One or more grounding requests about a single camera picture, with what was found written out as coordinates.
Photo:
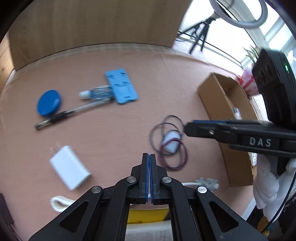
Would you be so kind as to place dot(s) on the pink table cloth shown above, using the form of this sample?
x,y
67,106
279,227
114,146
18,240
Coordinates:
x,y
115,129

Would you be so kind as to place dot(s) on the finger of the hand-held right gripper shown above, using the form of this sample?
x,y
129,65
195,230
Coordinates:
x,y
208,121
201,129

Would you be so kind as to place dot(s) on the white charger plug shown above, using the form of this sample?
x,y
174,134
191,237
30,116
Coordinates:
x,y
69,168

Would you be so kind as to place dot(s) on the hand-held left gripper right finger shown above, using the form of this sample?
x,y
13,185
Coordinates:
x,y
152,166

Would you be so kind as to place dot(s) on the light oak laminate board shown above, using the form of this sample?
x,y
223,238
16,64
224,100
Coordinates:
x,y
92,23

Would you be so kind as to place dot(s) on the blue card holder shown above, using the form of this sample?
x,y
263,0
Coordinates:
x,y
121,87

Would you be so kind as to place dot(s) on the dotted white tissue pack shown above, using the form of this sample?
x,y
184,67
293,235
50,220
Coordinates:
x,y
254,160

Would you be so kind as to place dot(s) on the cardboard box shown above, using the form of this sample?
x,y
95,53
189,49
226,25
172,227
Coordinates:
x,y
235,166

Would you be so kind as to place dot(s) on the clear pen black grip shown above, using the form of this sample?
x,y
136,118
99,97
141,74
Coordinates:
x,y
57,117

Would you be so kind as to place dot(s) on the red white flower pot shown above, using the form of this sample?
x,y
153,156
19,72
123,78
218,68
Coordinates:
x,y
248,83

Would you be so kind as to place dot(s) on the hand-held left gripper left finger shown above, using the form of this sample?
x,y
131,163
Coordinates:
x,y
145,166

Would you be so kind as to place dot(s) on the pine wood panel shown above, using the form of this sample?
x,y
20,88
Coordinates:
x,y
5,62

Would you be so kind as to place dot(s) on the black tripod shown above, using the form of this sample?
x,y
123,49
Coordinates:
x,y
204,23

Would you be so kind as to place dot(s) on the yellow packet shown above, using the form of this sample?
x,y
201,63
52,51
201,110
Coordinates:
x,y
148,215

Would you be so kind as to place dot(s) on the blue round lid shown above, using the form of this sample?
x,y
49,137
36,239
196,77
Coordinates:
x,y
48,103

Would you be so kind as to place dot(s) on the small clear blue bottle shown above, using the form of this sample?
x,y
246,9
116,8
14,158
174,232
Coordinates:
x,y
99,92

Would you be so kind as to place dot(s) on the small white block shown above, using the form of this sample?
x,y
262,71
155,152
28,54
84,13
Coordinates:
x,y
171,143

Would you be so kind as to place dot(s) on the person's right hand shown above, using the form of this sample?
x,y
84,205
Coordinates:
x,y
266,185

